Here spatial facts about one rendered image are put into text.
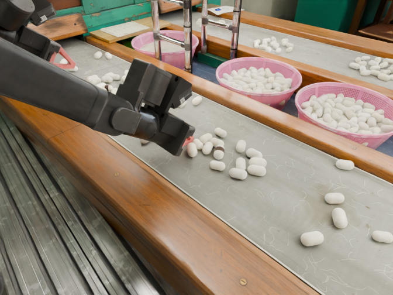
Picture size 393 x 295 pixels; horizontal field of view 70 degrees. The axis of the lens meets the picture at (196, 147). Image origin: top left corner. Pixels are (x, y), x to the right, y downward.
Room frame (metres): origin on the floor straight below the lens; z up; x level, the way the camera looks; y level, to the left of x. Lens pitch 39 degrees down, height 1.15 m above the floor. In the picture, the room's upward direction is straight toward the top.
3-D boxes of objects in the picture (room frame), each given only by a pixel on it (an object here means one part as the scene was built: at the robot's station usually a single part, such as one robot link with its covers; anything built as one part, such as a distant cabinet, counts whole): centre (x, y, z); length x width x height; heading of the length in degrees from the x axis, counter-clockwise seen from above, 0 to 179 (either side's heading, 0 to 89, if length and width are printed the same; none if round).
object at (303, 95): (0.64, -0.40, 0.72); 0.27 x 0.27 x 0.10
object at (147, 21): (1.29, 0.28, 0.77); 0.33 x 0.15 x 0.01; 136
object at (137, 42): (1.14, 0.12, 0.72); 0.27 x 0.27 x 0.10
